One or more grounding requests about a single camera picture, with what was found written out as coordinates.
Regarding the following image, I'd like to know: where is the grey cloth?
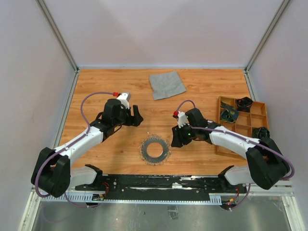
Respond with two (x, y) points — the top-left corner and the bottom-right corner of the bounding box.
(149, 71), (186, 101)

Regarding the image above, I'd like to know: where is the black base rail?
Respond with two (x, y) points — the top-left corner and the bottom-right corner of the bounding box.
(75, 174), (245, 201)

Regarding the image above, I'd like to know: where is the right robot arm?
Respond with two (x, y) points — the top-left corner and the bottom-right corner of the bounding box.
(171, 108), (295, 193)

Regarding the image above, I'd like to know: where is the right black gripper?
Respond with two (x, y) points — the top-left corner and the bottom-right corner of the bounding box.
(171, 122), (198, 148)

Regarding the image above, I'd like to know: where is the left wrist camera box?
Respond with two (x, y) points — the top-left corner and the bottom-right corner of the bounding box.
(116, 92), (131, 108)

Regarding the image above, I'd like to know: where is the rolled black tie top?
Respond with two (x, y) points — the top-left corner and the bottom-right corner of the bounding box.
(235, 97), (253, 113)

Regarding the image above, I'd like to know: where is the rolled dark tie right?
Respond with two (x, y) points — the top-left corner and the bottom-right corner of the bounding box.
(252, 127), (270, 140)

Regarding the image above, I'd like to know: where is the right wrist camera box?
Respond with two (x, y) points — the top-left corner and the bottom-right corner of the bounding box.
(177, 112), (189, 128)

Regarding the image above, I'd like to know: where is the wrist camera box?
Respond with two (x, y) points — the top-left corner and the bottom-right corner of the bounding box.
(177, 112), (189, 128)
(116, 92), (131, 108)

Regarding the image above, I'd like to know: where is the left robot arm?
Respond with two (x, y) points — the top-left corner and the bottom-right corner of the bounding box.
(31, 99), (143, 198)

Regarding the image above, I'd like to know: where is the wooden compartment tray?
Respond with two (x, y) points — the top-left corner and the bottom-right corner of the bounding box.
(215, 96), (271, 158)

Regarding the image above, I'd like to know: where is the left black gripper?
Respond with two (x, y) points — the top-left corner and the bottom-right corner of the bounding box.
(113, 104), (143, 127)

